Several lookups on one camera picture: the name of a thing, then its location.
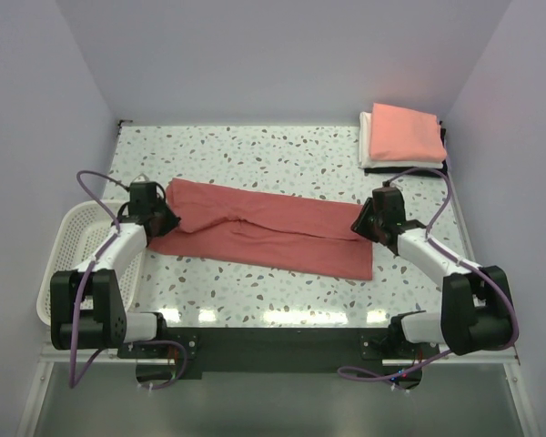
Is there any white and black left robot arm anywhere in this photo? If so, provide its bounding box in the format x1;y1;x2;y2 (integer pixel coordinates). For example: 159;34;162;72
49;181;180;351

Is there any white perforated plastic basket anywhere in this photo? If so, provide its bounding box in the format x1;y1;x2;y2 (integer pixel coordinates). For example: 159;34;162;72
36;200;145;325

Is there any red t-shirt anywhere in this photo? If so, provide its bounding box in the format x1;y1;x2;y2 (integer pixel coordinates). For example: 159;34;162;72
149;178;372;280

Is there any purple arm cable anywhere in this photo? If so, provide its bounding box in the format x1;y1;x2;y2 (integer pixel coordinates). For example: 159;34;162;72
67;170;131;389
337;167;518;381

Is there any folded white t-shirt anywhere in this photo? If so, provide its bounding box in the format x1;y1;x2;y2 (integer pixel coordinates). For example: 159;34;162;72
359;112;443;170

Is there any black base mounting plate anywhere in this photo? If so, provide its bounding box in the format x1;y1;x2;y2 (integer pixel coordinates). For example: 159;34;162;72
116;326;441;382

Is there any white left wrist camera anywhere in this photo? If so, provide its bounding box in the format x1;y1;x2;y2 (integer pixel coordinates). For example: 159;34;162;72
133;174;150;183

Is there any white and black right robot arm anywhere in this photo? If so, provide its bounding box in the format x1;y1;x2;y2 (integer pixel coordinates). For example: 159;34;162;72
351;184;519;355

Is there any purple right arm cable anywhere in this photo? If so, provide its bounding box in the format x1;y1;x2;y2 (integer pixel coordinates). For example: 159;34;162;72
337;167;518;381

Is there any folded salmon pink t-shirt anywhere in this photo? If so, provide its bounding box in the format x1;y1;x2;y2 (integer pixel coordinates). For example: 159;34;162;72
369;103;447;164

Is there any folded black t-shirt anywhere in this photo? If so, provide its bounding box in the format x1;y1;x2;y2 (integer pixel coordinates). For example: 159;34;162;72
362;118;451;179

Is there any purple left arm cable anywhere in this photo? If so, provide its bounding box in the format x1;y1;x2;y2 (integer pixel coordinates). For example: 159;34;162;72
67;170;131;389

